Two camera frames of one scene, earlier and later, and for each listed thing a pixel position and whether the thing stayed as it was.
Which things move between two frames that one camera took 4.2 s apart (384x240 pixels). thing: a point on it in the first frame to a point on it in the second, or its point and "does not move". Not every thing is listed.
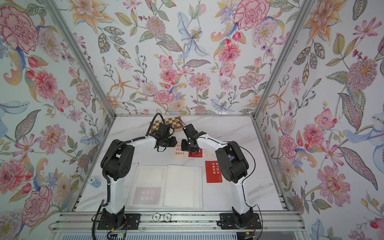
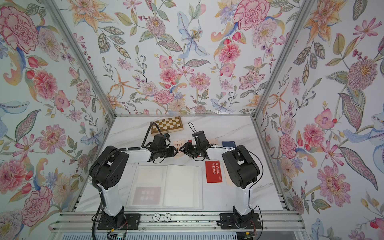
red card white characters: (147, 196) does not move
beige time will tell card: (178, 154) does not move
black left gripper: (173, 141) to (172, 152)
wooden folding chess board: (172, 121) does not move
